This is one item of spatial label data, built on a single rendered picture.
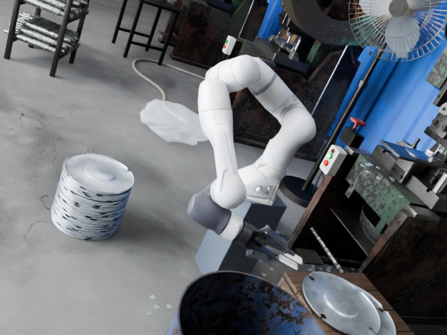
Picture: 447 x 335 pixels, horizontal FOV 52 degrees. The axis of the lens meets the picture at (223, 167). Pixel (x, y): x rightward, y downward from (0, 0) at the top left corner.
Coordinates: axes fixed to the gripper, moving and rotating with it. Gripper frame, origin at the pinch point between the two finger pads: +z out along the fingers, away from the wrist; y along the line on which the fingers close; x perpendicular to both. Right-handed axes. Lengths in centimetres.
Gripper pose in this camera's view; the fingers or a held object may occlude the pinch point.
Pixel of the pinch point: (291, 259)
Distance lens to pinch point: 155.7
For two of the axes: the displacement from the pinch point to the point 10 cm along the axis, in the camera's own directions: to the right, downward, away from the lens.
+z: 8.6, 4.9, 1.4
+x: 0.8, -4.1, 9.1
